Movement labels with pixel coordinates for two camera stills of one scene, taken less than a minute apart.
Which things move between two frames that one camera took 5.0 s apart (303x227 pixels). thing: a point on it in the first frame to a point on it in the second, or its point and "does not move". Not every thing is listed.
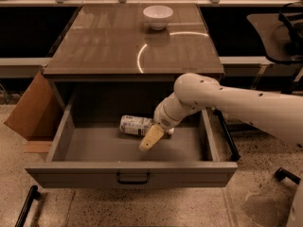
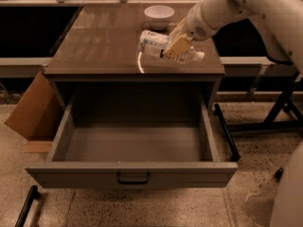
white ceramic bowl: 157,16 does not move
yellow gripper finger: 152,135 to 178,47
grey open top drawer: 89,150 does not move
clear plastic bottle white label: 137,125 to 154,43
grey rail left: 22,66 does not move
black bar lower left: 25,212 does not move
